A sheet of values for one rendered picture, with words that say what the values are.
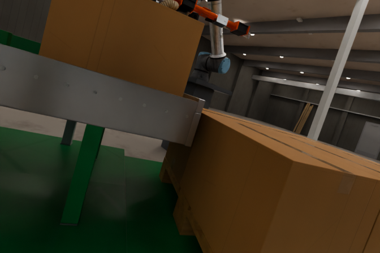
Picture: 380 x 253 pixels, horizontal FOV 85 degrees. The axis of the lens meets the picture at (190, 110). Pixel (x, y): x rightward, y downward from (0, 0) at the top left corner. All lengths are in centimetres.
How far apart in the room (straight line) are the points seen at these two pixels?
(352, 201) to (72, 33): 109
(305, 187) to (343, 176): 13
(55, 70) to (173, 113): 44
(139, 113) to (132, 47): 30
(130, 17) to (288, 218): 89
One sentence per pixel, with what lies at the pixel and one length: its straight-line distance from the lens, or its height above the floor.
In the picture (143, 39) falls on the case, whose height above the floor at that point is 78.
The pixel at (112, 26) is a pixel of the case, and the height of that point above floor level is 79.
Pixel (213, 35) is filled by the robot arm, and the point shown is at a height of 114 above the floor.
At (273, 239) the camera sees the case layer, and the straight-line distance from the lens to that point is 64.
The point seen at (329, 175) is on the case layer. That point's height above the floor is 53.
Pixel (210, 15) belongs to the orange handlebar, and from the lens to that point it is 128.
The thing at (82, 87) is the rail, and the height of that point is 53.
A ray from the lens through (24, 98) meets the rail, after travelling 87.
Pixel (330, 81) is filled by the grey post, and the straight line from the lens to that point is 449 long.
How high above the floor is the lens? 63
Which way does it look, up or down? 5 degrees down
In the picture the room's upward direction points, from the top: 17 degrees clockwise
